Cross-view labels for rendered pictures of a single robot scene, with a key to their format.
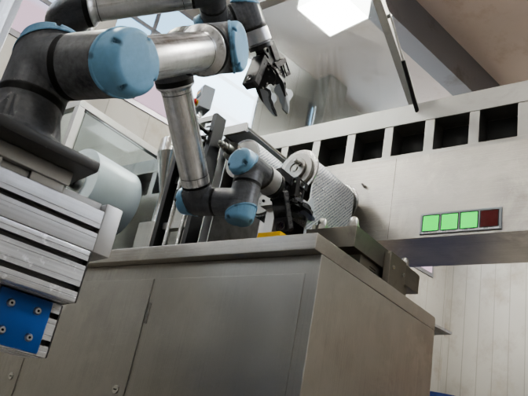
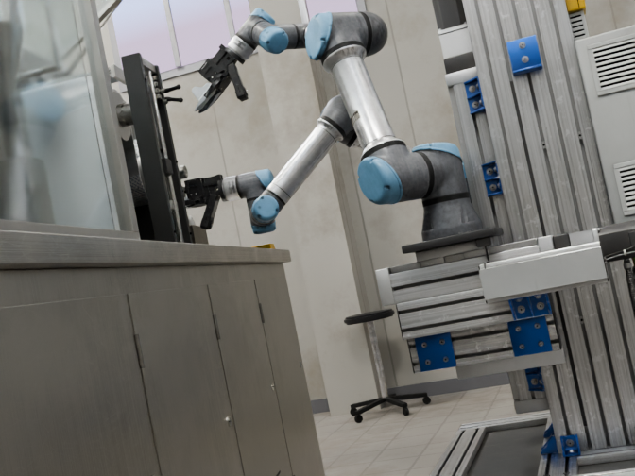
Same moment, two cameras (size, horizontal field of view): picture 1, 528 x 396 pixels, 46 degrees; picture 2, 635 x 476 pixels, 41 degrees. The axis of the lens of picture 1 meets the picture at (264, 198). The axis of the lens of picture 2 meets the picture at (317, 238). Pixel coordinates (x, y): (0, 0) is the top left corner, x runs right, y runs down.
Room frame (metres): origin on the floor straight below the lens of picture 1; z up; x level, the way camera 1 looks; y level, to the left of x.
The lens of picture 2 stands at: (2.79, 2.29, 0.77)
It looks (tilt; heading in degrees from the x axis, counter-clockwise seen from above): 3 degrees up; 236
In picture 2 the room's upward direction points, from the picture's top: 11 degrees counter-clockwise
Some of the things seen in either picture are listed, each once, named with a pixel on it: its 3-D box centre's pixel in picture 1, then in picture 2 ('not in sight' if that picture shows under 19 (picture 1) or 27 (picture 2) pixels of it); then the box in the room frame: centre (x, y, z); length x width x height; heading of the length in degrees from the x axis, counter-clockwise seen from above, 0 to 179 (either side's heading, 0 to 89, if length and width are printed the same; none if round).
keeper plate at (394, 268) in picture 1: (394, 275); not in sight; (1.67, -0.41, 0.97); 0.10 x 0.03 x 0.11; 139
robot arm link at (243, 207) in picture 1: (236, 203); (262, 214); (1.48, 0.07, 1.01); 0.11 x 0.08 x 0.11; 65
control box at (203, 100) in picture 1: (202, 99); not in sight; (2.10, 0.31, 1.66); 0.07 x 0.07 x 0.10; 26
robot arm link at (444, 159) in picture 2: not in sight; (437, 171); (1.36, 0.74, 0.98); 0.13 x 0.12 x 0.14; 174
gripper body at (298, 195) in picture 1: (284, 191); (206, 192); (1.59, -0.05, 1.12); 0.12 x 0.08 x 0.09; 139
